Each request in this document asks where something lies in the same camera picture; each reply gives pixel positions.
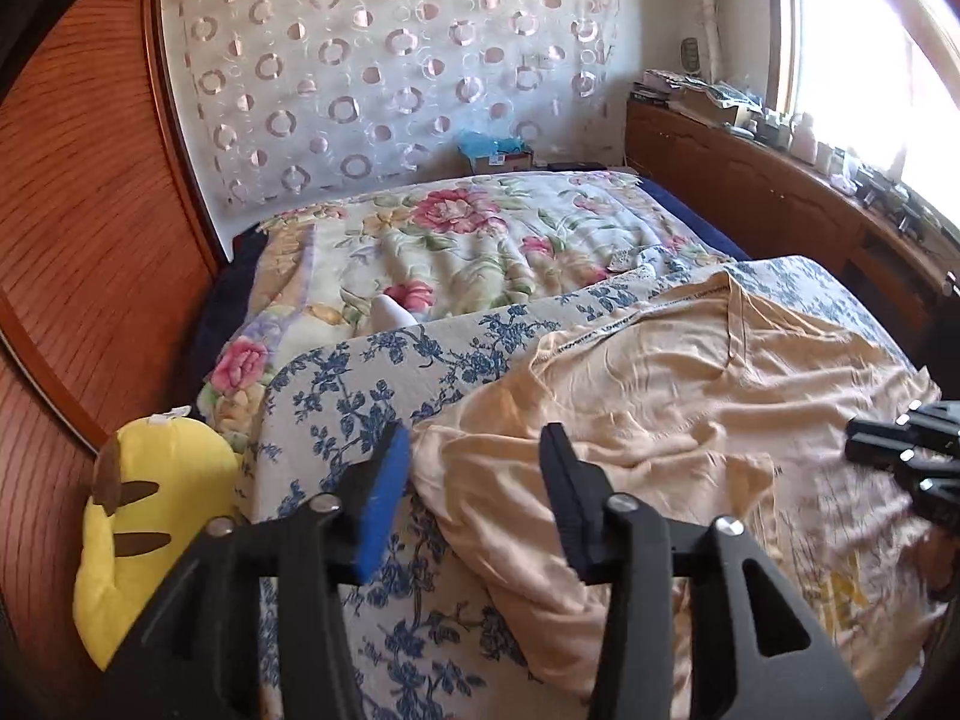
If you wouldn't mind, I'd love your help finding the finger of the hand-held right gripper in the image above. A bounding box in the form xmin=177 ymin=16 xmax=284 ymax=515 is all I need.
xmin=895 ymin=456 xmax=960 ymax=535
xmin=845 ymin=400 xmax=960 ymax=467

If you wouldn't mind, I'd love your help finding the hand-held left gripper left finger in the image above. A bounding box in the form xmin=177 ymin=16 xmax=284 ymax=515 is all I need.
xmin=86 ymin=422 xmax=412 ymax=720

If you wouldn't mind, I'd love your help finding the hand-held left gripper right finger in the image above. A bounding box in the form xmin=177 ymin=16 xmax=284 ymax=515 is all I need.
xmin=540 ymin=422 xmax=875 ymax=720

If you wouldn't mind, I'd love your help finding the pink floral quilt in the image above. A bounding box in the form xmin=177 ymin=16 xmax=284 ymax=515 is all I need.
xmin=196 ymin=169 xmax=745 ymax=458

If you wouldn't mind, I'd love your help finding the wooden headboard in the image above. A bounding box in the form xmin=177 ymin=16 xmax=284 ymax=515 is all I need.
xmin=0 ymin=0 xmax=230 ymax=691

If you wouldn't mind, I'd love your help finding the lace window curtain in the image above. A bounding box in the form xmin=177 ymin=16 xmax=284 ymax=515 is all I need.
xmin=677 ymin=0 xmax=726 ymax=85

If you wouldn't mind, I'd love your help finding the row of bottles and jars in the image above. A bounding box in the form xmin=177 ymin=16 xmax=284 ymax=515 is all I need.
xmin=750 ymin=109 xmax=947 ymax=239

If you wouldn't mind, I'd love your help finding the sheer curtain with circles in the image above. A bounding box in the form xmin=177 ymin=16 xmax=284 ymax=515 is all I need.
xmin=160 ymin=0 xmax=625 ymax=209

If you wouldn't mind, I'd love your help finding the wooden cabinet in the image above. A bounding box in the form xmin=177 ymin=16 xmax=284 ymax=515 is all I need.
xmin=624 ymin=100 xmax=960 ymax=346

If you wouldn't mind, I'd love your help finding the white sock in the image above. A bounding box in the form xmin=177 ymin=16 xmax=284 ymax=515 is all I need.
xmin=364 ymin=294 xmax=422 ymax=335

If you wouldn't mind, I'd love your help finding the pile of papers and books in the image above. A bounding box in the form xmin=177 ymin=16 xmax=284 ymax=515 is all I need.
xmin=630 ymin=67 xmax=755 ymax=130

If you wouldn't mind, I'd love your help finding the blue floral blanket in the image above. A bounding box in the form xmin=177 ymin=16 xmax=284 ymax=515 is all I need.
xmin=247 ymin=255 xmax=925 ymax=720

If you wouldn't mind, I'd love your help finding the yellow plush toy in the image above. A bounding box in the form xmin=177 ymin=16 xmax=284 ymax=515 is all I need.
xmin=73 ymin=406 xmax=245 ymax=672

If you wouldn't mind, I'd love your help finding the beige t-shirt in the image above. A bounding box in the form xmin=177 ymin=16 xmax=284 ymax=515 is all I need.
xmin=411 ymin=270 xmax=944 ymax=720

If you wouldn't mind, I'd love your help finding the window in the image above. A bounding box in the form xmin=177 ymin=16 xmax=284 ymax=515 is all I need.
xmin=772 ymin=0 xmax=960 ymax=235

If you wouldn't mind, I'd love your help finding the box with blue bag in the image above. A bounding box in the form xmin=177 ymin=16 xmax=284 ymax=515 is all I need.
xmin=456 ymin=129 xmax=536 ymax=173

